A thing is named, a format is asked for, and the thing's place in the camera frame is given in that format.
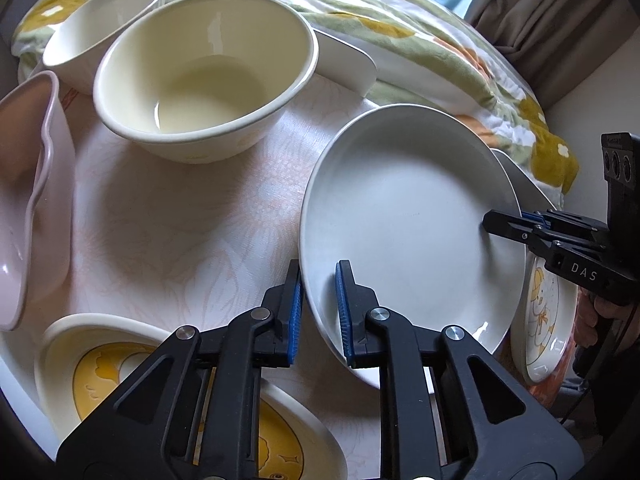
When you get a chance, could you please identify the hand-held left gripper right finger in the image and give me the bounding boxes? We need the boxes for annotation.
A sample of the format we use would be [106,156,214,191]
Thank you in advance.
[334,260,586,480]

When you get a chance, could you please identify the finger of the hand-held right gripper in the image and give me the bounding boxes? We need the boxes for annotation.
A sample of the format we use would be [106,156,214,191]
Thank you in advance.
[522,210,608,242]
[482,209,561,261]

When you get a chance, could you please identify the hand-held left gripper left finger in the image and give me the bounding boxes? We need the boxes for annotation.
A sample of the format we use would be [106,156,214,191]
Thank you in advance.
[56,259,305,480]

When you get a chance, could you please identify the white duck print plate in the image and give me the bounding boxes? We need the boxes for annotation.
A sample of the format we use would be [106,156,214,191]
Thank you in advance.
[492,149,579,387]

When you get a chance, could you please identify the white deep plate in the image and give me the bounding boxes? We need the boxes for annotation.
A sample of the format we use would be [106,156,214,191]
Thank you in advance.
[298,104,527,391]

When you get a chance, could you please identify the cream plate with yellow circle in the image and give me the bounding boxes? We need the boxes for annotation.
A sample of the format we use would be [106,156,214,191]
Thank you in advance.
[35,312,348,480]

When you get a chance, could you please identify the large cream bowl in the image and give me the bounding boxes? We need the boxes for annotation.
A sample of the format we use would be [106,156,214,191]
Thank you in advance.
[93,0,320,163]

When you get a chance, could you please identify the pink wavy bowl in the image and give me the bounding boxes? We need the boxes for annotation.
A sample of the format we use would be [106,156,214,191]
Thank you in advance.
[0,71,76,331]

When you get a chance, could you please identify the small white bowl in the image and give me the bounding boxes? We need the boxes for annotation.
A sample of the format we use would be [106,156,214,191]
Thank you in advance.
[42,0,167,96]

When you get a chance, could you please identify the person's right hand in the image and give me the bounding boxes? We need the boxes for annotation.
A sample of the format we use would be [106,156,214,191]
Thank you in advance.
[575,290,640,356]

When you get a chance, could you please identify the orange floral towel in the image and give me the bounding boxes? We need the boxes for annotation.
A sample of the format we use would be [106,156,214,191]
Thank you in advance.
[527,382,557,408]

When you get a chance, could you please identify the brown curtain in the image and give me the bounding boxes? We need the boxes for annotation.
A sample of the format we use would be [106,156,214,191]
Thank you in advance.
[465,0,626,106]

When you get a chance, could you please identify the black cable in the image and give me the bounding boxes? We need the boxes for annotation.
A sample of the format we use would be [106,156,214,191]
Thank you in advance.
[556,320,632,423]

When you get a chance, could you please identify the short white table edge rail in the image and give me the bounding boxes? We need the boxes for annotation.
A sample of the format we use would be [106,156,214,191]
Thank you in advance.
[311,29,377,97]

